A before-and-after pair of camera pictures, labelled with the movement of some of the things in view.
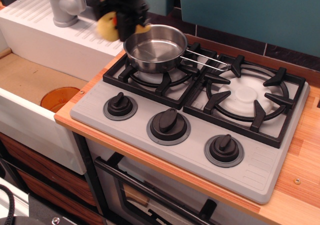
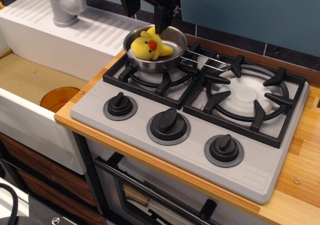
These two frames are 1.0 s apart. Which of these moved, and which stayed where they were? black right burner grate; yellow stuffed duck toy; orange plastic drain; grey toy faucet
Moved: yellow stuffed duck toy
Stayed: grey toy faucet; black right burner grate; orange plastic drain
